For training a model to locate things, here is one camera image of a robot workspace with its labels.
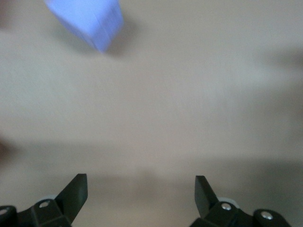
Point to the purple foam cube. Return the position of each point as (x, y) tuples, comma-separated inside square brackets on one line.
[(90, 21)]

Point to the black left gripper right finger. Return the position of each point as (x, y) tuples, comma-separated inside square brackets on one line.
[(203, 196)]

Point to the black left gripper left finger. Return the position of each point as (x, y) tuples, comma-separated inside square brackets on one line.
[(75, 194)]

